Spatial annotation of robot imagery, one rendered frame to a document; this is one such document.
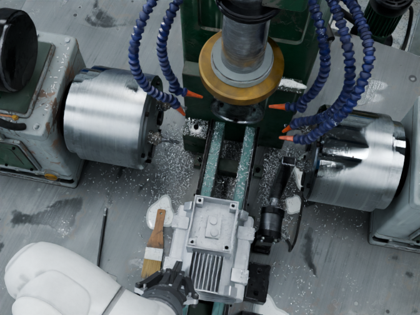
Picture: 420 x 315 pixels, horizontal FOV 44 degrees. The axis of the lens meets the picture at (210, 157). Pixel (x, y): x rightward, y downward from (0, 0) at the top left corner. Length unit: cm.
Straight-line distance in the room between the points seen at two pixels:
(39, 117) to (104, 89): 17
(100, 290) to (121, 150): 53
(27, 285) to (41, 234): 76
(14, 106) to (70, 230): 43
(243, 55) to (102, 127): 43
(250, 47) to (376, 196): 51
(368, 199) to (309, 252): 30
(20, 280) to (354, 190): 78
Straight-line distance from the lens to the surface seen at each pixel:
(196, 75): 131
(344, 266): 153
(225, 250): 114
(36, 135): 128
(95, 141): 129
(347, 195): 128
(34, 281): 81
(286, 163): 110
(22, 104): 130
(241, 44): 98
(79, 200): 157
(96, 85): 129
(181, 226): 122
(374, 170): 125
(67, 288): 80
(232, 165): 152
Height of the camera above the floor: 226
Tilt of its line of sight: 67 degrees down
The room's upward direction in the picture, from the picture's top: 1 degrees clockwise
